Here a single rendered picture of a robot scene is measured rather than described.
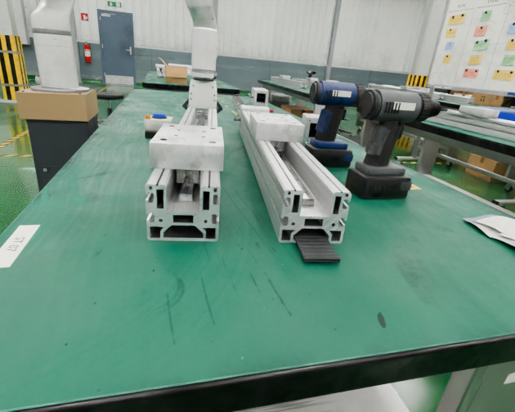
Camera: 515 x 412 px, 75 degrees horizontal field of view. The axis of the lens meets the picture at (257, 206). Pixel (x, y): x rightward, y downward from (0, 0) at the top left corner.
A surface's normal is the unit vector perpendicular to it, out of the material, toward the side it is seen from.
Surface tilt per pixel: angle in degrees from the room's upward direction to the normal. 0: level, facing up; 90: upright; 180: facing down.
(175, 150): 90
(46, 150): 90
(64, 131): 90
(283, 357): 0
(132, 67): 90
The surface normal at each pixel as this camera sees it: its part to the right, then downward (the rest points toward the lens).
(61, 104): 0.25, 0.40
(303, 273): 0.09, -0.92
